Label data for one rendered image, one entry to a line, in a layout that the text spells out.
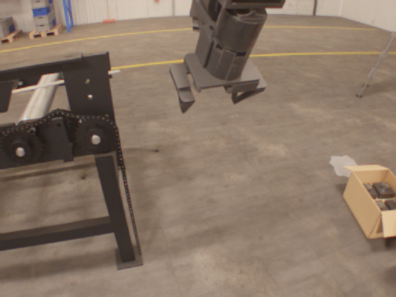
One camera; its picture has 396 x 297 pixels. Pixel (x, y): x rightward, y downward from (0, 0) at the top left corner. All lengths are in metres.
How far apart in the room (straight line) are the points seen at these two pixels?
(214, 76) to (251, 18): 0.10
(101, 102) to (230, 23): 0.86
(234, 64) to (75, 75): 0.80
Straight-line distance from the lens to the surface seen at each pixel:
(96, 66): 1.11
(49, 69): 1.15
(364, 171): 2.26
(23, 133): 1.19
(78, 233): 1.57
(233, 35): 0.37
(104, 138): 1.14
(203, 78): 0.41
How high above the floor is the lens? 1.42
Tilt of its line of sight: 33 degrees down
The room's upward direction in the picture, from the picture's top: straight up
